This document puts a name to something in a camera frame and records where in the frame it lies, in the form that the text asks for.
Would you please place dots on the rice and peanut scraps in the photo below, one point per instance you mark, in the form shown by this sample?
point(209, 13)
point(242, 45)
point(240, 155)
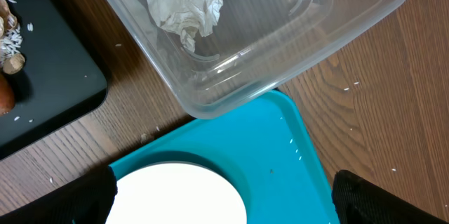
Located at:
point(12, 60)

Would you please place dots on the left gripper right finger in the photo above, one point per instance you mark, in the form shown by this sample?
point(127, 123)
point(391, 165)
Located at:
point(357, 201)

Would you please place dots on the clear plastic bin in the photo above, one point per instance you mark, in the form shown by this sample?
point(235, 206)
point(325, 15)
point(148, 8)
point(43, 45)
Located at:
point(256, 46)

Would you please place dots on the large white plate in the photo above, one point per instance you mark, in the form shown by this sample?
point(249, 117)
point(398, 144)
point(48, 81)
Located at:
point(177, 193)

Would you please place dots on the teal serving tray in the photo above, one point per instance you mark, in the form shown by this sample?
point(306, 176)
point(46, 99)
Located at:
point(263, 149)

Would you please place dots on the orange carrot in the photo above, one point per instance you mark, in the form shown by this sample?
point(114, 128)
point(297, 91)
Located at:
point(7, 97)

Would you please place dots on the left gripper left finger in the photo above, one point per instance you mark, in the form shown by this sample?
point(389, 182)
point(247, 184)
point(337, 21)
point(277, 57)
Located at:
point(88, 199)

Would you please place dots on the black tray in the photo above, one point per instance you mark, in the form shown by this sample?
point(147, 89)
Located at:
point(59, 82)

